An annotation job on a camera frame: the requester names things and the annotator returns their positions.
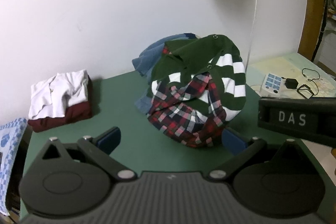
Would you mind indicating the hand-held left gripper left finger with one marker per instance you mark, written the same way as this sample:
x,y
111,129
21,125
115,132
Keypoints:
x,y
110,138

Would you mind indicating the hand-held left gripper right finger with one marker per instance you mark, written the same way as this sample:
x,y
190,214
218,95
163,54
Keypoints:
x,y
233,142

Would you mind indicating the green table mat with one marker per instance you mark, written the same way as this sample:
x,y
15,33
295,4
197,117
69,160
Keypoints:
x,y
131,113

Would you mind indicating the black power adapter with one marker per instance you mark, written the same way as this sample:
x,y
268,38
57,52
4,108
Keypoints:
x,y
291,83

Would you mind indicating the white remote with blue buttons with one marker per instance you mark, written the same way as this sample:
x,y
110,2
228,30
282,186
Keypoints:
x,y
273,82

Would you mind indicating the maroon folded cloth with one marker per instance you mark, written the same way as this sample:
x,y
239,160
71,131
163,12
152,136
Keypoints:
x,y
76,113

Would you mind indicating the map printed table cover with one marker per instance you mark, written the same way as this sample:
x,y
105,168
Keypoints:
x,y
275,64

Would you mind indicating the white folded cloth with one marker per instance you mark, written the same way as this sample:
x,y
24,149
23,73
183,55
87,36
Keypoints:
x,y
52,92

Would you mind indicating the blue knit sweater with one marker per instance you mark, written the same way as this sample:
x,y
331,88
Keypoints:
x,y
147,58

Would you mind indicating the blue checkered cloth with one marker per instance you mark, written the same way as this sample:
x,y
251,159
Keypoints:
x,y
10,150

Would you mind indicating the wooden door frame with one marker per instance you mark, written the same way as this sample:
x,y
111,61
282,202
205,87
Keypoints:
x,y
312,3

